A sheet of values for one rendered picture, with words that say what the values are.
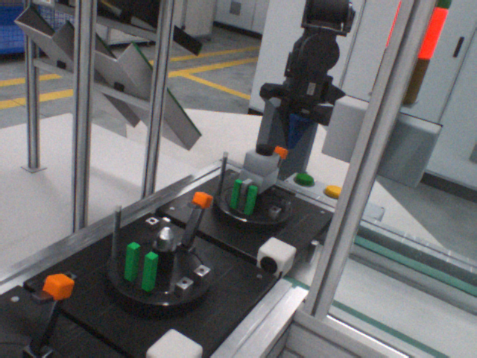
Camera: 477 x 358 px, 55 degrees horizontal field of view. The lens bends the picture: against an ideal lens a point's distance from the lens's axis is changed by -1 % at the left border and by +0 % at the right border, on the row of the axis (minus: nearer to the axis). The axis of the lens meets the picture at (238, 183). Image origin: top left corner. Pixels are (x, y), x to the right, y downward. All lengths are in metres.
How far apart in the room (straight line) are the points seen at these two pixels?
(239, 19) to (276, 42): 4.87
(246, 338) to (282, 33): 3.63
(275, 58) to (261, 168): 3.40
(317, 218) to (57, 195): 0.53
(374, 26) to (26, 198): 3.18
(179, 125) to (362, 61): 3.03
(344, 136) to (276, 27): 3.57
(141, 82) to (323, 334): 0.50
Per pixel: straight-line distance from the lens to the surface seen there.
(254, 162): 0.76
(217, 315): 0.60
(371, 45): 3.83
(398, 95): 0.52
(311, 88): 0.83
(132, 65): 0.80
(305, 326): 0.68
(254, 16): 8.81
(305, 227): 0.82
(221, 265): 0.68
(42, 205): 1.00
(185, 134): 0.94
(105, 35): 6.12
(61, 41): 0.90
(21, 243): 0.89
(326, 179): 1.31
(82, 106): 0.69
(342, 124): 0.57
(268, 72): 4.18
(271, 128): 1.17
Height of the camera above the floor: 1.38
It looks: 26 degrees down
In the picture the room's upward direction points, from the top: 12 degrees clockwise
